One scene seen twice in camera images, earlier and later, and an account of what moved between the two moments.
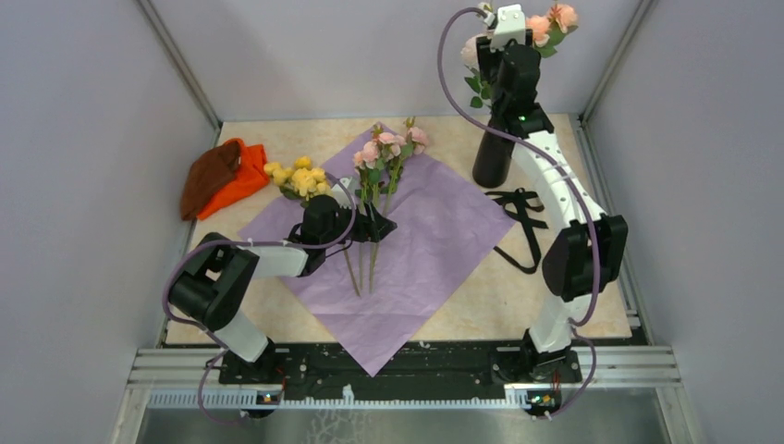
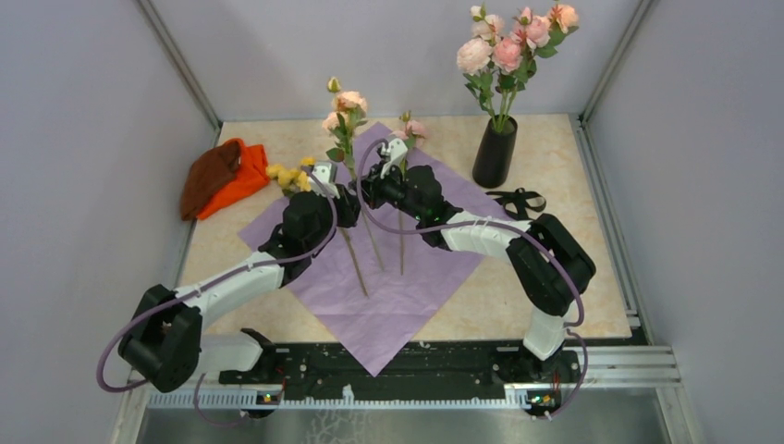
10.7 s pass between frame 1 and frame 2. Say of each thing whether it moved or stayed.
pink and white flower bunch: moved
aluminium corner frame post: stayed
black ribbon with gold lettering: stayed
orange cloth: stayed
